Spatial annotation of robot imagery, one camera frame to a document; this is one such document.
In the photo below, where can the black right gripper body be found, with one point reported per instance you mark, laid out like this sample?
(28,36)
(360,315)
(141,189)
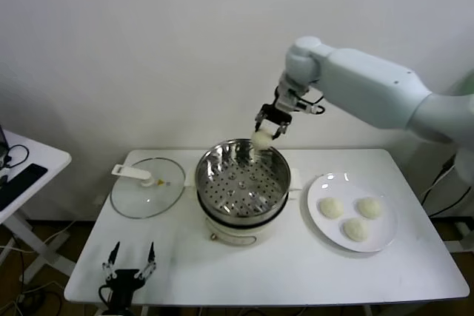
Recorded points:
(276,113)

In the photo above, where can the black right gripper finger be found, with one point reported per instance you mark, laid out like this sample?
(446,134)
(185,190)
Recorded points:
(281,129)
(258,120)

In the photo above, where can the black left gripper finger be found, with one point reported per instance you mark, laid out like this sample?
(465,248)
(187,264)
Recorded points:
(151,254)
(115,253)

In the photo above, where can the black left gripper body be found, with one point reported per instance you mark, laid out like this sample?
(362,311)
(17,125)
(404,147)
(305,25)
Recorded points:
(124,290)

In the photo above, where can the white steamed baozi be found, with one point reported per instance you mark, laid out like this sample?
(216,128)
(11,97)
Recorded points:
(369,208)
(330,207)
(261,140)
(355,229)

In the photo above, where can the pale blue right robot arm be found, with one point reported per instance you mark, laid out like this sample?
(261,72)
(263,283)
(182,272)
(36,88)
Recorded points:
(370,83)

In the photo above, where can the stainless perforated steamer basket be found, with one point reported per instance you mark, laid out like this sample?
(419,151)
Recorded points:
(240,186)

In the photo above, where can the large white plate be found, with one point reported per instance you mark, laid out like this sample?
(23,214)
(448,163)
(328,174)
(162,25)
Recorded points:
(333,190)

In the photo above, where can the white electric cooking pot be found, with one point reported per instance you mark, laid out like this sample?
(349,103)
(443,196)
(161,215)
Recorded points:
(233,236)

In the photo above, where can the flat black keyboard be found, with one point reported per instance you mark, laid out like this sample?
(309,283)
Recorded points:
(22,183)

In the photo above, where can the white folding side table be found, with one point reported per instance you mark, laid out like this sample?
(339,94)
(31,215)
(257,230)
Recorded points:
(48,153)

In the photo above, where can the dark laptop edge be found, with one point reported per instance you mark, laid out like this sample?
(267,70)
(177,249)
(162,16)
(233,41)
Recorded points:
(2,142)

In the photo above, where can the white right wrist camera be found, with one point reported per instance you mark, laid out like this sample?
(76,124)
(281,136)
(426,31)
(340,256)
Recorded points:
(290,100)

